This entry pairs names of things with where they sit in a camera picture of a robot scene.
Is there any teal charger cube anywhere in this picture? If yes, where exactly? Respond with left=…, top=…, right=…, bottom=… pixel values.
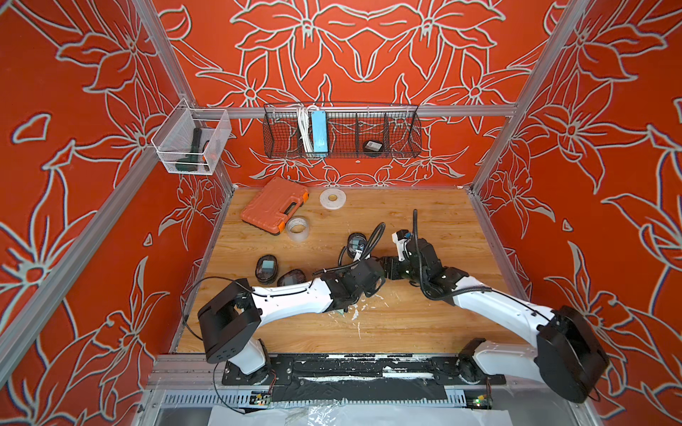
left=259, top=260, right=277, bottom=274

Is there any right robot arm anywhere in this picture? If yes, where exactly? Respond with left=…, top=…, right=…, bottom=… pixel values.
left=383, top=217, right=610, bottom=404

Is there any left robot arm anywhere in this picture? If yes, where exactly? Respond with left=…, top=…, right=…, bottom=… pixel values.
left=197, top=223, right=386, bottom=375

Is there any clear tape roll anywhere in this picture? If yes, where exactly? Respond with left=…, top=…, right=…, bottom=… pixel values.
left=285, top=217, right=310, bottom=243

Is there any white tape roll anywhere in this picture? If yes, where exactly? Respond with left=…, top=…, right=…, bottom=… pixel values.
left=320, top=188, right=347, bottom=211

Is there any orange tool case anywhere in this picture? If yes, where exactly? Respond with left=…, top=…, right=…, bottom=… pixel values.
left=241, top=177, right=309, bottom=235

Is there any black item in basket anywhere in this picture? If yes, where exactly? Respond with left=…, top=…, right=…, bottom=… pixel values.
left=362, top=140, right=385, bottom=158

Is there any blue power bank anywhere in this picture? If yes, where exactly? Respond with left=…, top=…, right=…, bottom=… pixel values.
left=310, top=109, right=329, bottom=158

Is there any dark green tool in bin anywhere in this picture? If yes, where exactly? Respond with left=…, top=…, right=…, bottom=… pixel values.
left=176, top=127, right=202, bottom=172

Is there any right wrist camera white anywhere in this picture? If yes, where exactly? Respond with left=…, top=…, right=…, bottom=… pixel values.
left=392, top=230, right=412, bottom=262

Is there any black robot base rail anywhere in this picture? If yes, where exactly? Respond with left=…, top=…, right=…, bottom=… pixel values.
left=221, top=353, right=506, bottom=406

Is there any black wire wall basket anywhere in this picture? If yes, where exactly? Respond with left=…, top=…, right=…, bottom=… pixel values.
left=263, top=102, right=423, bottom=160

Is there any white cable in basket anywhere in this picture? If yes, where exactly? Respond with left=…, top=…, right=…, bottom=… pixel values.
left=296, top=105, right=315, bottom=155

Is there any clear acrylic wall bin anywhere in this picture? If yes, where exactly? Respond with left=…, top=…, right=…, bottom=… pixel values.
left=152, top=99, right=232, bottom=176

